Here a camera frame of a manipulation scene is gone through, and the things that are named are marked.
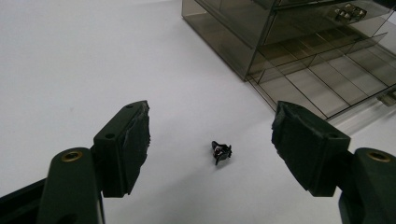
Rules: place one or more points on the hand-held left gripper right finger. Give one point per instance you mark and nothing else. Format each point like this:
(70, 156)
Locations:
(311, 149)

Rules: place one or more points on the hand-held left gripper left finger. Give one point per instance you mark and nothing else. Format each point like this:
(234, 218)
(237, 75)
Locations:
(124, 149)

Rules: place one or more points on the small black clip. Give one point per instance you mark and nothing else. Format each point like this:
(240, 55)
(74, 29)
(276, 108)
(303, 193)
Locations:
(221, 153)

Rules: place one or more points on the smoky transparent divided drawer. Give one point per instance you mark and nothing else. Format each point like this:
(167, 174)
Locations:
(327, 84)

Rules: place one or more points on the smoky transparent drawer box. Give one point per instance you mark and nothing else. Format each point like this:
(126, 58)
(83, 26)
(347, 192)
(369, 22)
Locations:
(224, 31)

